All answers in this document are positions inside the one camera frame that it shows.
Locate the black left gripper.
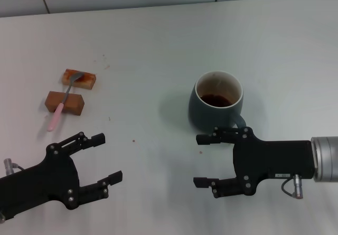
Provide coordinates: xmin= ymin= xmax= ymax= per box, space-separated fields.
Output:
xmin=0 ymin=131 xmax=123 ymax=222

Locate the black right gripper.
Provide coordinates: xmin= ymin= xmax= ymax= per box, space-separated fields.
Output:
xmin=193 ymin=126 xmax=316 ymax=200

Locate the grey ceramic cup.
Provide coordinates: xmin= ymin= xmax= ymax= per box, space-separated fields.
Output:
xmin=187 ymin=71 xmax=247 ymax=135

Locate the pink handled metal spoon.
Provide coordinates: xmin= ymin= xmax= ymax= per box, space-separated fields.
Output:
xmin=46 ymin=71 xmax=86 ymax=133

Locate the brown arched wooden block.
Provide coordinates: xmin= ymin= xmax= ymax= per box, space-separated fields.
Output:
xmin=44 ymin=90 xmax=86 ymax=117

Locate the light stained wooden block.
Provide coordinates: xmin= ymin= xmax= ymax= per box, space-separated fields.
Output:
xmin=61 ymin=68 xmax=97 ymax=90

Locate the right gripper connector cable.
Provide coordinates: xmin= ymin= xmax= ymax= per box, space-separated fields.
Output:
xmin=280 ymin=174 xmax=305 ymax=200

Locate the gripper connector cable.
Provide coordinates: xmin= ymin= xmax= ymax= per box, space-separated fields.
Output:
xmin=3 ymin=158 xmax=26 ymax=177
xmin=280 ymin=174 xmax=305 ymax=200

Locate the left gripper connector cable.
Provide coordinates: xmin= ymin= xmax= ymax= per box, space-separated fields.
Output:
xmin=3 ymin=158 xmax=26 ymax=177

